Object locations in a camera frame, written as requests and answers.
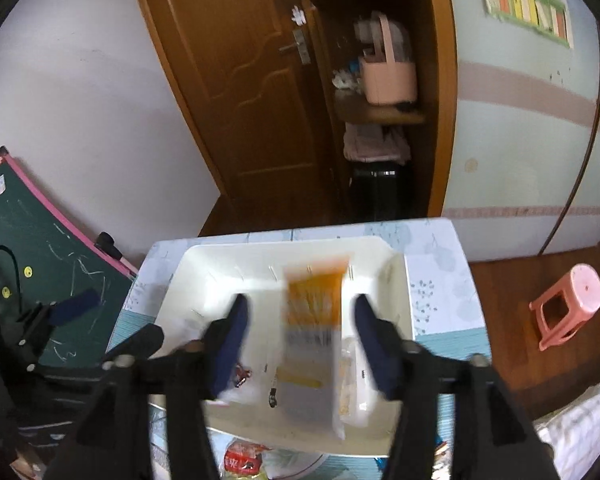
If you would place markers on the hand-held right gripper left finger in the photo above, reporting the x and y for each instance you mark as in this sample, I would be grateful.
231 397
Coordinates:
230 342

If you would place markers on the black bin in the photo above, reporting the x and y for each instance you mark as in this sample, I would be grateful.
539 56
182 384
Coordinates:
380 190

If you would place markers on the pink basket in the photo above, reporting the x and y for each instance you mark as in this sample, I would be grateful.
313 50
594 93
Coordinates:
387 80

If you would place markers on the pink folded clothes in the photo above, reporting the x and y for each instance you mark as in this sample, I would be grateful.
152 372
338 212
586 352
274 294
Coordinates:
375 142

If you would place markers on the white plastic bin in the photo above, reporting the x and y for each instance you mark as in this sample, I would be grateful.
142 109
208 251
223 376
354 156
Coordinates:
200 285

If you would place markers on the wooden shelf unit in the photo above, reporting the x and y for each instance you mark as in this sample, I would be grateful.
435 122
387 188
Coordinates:
440 85

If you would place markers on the clear yellow cookie packet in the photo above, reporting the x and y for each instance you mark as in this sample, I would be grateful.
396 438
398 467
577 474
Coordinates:
350 395

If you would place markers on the black easel knob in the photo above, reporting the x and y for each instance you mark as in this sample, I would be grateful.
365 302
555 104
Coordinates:
107 242

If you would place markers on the orange snack packet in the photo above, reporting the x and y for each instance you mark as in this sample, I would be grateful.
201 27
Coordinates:
312 300

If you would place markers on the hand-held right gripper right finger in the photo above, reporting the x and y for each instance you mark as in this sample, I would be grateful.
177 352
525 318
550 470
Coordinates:
375 347

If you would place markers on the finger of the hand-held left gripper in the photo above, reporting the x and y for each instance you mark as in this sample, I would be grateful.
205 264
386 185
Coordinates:
75 306
137 340

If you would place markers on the green chalkboard with pink frame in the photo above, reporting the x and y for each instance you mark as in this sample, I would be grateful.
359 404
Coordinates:
40 230

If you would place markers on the white round plate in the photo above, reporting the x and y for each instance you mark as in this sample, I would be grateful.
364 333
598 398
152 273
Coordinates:
295 462

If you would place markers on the pink plastic stool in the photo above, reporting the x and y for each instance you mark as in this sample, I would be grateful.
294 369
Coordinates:
580 285

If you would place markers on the brown wooden door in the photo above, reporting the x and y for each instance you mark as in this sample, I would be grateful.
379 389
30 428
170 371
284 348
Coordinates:
220 60

